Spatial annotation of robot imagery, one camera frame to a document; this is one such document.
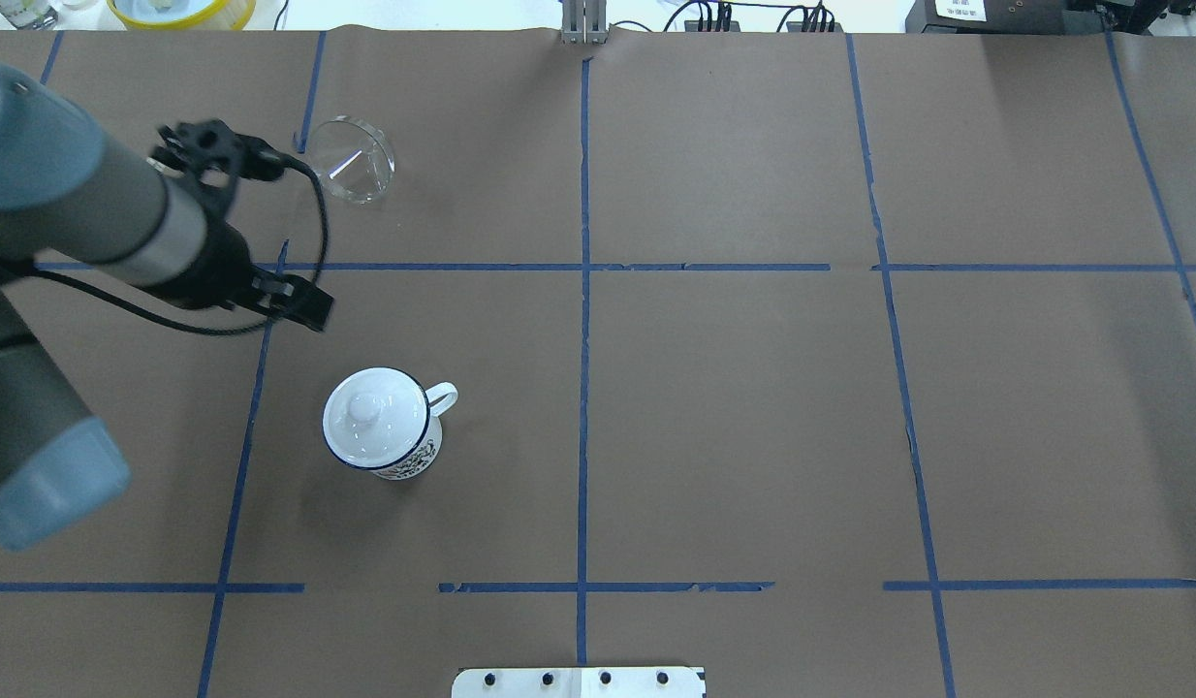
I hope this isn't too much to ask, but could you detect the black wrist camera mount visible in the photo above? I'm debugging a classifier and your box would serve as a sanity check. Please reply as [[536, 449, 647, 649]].
[[147, 120, 288, 218]]

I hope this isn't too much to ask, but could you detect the aluminium frame post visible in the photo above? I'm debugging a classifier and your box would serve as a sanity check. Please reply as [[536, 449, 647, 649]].
[[559, 0, 610, 45]]

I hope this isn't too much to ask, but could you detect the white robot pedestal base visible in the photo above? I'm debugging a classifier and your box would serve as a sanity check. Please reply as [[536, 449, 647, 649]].
[[451, 665, 708, 697]]

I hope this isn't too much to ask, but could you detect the white patterned mug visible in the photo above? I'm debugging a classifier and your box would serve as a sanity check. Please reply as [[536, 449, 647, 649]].
[[322, 366, 459, 480]]

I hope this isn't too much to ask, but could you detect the near orange black adapter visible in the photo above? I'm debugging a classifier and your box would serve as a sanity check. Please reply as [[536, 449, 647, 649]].
[[776, 4, 842, 33]]

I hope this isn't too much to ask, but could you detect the far orange black adapter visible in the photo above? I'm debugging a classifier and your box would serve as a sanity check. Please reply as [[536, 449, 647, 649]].
[[670, 1, 739, 33]]

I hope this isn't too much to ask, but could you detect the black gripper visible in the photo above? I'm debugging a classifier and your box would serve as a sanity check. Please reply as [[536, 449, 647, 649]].
[[161, 224, 335, 333]]

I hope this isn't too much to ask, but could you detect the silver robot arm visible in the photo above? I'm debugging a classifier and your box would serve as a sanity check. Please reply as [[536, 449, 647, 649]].
[[0, 62, 332, 552]]

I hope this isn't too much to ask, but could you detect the yellow rimmed bowl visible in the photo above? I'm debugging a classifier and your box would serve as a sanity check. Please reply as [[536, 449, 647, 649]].
[[106, 1, 257, 31]]

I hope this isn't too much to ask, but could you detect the black computer box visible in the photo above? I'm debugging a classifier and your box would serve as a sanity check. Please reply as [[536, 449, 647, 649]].
[[904, 1, 1106, 36]]

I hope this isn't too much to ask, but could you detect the orange black adapter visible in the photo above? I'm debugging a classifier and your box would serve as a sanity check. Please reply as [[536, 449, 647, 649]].
[[670, 1, 739, 33], [776, 4, 842, 33]]

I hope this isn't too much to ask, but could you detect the clear plastic bottle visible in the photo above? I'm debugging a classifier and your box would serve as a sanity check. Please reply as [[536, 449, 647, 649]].
[[0, 0, 59, 30]]

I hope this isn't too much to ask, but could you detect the white ceramic lid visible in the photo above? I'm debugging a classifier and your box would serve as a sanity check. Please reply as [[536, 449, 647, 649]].
[[322, 367, 429, 471]]

